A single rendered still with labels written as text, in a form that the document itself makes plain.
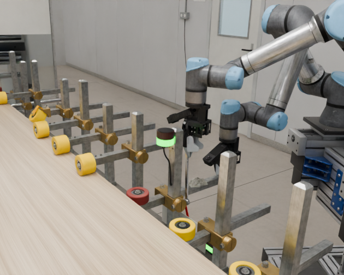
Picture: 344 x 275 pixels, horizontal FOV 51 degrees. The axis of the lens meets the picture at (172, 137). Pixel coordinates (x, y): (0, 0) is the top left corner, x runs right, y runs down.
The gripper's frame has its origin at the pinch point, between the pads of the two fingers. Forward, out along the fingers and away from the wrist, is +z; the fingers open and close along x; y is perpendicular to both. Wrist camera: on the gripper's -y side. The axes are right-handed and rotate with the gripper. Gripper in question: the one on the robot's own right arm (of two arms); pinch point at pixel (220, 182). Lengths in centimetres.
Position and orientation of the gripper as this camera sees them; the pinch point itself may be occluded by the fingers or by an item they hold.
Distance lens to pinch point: 157.6
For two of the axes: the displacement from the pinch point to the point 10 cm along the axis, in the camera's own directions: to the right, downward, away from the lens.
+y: 7.9, -1.8, 5.8
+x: -6.1, -2.9, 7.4
